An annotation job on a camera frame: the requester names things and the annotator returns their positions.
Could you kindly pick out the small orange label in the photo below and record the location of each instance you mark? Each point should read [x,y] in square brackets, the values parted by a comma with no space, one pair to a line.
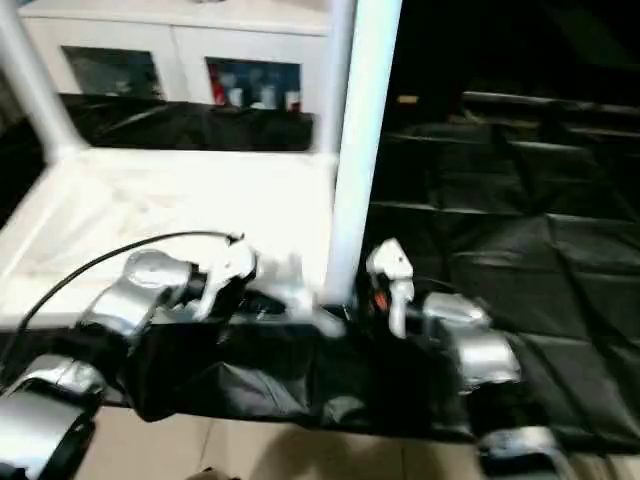
[407,99]

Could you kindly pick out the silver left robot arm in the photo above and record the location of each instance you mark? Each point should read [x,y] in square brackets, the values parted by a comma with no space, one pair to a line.
[110,310]

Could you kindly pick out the black table mat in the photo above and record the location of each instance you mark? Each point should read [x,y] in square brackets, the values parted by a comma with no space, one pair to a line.
[520,230]

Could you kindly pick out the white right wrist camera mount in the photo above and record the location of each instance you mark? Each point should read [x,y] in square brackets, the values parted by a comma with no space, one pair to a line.
[390,270]

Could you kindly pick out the white plastic table top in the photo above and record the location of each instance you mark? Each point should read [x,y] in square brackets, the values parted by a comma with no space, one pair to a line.
[170,210]

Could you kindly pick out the long black bar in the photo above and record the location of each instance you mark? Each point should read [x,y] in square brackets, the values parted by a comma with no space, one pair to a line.
[550,100]

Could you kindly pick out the white glass-door cabinet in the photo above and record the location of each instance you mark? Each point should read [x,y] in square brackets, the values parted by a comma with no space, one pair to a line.
[170,45]

